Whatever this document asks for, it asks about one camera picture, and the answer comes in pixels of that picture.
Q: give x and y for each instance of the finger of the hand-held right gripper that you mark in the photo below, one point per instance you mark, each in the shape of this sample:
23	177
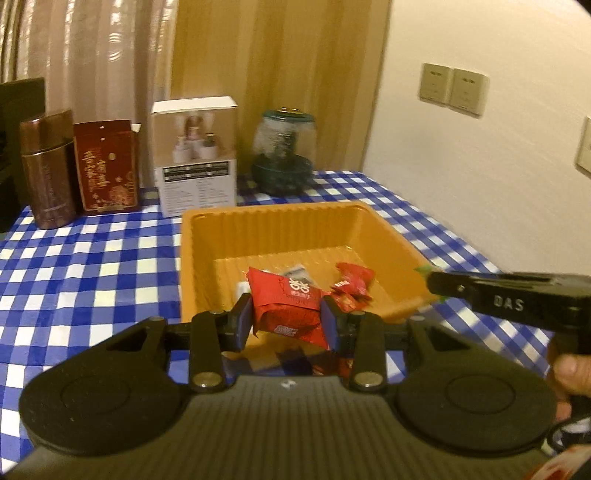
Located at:
450	284

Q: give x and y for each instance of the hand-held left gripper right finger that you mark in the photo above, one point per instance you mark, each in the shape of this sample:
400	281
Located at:
328	318

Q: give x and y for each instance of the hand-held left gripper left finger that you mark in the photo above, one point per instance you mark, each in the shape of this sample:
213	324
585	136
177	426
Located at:
242	318

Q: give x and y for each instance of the small red candy packet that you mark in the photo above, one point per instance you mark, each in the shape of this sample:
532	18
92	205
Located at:
346	302

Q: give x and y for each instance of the white green snack pouch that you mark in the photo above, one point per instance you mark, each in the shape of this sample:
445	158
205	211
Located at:
241	290

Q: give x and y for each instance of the large red pillow packet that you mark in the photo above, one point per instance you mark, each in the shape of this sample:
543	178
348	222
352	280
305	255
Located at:
286	309

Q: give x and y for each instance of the red twisted candy packet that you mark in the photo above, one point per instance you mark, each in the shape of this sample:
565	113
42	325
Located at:
353	277

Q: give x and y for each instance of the red striped snack packet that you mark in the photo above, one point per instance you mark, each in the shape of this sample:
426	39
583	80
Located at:
332	367

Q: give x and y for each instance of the clear packet with dark snack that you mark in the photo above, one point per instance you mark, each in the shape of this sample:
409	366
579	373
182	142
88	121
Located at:
295	271

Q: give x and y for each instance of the orange plastic tray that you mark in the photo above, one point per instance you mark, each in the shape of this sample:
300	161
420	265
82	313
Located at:
277	230

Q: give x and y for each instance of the person's right hand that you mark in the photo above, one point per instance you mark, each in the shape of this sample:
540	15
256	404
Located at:
570	369

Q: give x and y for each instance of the white product box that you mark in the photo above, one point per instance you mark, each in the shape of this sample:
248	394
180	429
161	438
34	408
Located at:
194	194

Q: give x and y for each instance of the blue checkered tablecloth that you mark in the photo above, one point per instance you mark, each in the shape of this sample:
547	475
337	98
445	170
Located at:
92	277

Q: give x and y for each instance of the glass jar with green base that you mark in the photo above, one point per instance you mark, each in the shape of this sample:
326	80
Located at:
281	143

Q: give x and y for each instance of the red tin box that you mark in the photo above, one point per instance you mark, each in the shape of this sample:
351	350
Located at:
106	170

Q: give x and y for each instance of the brown tin canister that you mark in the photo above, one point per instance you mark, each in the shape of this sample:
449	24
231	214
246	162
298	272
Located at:
46	184

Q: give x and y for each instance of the beige wall data plate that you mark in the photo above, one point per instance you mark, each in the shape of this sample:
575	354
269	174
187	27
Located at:
585	147

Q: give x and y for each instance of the beige wall socket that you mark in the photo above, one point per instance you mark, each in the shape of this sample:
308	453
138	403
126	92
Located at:
468	92
435	83

